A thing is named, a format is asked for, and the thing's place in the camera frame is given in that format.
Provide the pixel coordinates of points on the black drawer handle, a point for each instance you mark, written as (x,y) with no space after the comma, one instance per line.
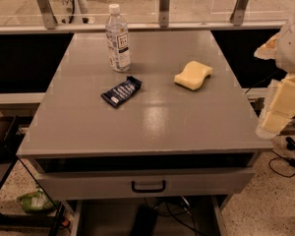
(148,187)

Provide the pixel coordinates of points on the yellow sponge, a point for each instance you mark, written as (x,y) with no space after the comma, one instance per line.
(193,75)

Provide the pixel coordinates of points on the green plastic bag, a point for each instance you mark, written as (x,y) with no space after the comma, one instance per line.
(36,201)

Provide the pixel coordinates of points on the metal bracket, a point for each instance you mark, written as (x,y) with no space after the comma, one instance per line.
(238,14)
(163,16)
(48,18)

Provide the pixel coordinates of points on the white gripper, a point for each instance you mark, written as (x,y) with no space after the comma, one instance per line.
(293,51)

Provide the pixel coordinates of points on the blue snack wrapper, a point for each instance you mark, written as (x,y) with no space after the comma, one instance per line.
(123,92)

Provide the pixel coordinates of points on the white pole base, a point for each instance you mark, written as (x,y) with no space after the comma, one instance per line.
(75,12)

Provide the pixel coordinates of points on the clear plastic water bottle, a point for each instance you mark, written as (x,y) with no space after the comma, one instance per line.
(117,40)

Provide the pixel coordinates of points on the grey table drawer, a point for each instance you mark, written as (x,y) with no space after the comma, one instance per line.
(117,185)

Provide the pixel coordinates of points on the right metal bracket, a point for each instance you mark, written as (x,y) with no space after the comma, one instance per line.
(238,14)

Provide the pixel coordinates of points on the left metal bracket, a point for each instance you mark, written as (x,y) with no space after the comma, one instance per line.
(48,18)

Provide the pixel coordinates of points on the middle metal bracket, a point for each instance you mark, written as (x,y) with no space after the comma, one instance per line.
(163,16)

